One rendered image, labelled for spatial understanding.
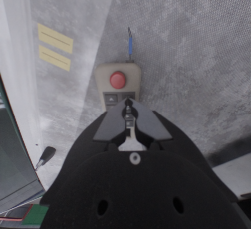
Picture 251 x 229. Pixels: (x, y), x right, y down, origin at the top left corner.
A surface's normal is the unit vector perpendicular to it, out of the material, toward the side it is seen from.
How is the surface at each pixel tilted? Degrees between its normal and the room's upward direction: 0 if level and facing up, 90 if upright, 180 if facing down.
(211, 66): 0
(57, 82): 0
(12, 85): 26
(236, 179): 90
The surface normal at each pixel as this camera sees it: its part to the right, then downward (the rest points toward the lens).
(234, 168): -0.88, -0.40
